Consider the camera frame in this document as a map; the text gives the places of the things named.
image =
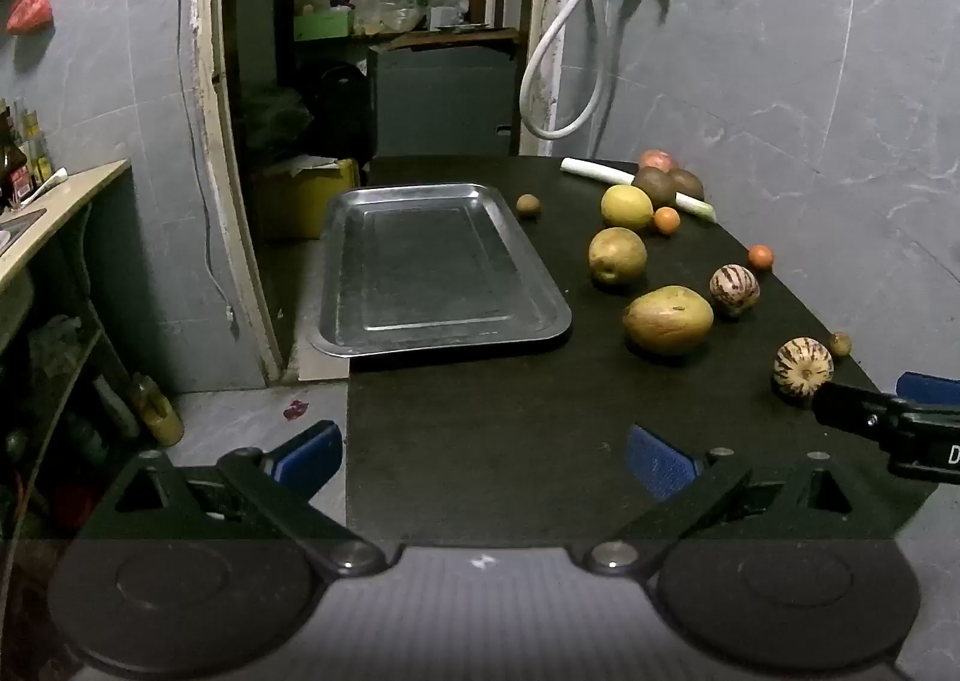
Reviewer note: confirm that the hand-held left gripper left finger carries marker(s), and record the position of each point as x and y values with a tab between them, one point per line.
311	454

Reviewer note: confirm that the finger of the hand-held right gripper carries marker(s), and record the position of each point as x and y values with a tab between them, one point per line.
847	407
934	390

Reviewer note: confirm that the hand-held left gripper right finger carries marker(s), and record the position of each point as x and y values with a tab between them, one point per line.
660	462

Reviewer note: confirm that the small striped melon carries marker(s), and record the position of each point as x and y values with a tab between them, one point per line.
802	367
735	289

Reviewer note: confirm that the small brown round fruit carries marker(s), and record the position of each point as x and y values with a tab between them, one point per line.
840	343

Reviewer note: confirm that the yellow-green mango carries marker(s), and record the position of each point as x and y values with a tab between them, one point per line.
667	319

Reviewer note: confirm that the small orange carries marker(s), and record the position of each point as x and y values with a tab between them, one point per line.
666	221
760	256

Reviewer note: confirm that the yellow-brown pear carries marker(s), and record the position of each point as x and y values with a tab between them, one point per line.
616	256

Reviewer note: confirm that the metal tray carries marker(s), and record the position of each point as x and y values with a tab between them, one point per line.
435	268

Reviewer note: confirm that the yellow lemon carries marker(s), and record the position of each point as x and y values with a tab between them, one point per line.
626	207

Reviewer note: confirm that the brown kiwi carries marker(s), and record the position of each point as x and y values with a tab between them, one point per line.
652	186
688	184

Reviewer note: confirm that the small kiwi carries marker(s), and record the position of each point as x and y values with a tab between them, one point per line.
528	205

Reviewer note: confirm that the yellow floor bottle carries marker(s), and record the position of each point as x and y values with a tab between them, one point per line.
154	411

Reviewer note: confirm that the yellow box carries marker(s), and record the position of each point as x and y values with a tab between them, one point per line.
300	197

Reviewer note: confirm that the leek stalk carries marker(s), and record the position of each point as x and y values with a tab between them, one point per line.
592	169

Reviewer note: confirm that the red apple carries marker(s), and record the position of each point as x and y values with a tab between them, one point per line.
656	160

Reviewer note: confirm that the beige kitchen counter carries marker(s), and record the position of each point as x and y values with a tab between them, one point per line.
67	197

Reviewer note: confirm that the grey cabinet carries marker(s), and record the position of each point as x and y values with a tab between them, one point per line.
442	100

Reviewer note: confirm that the white tube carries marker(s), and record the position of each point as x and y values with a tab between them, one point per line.
51	178

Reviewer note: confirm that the yellow oil bottle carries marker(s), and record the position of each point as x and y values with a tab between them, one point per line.
36	148

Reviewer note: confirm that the dark sauce bottle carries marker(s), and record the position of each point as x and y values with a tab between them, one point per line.
11	163

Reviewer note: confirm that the green box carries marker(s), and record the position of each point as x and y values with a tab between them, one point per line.
322	25

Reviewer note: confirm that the red plastic bag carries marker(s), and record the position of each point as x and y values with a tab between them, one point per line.
30	13

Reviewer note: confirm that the white door frame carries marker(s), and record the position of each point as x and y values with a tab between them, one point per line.
225	163

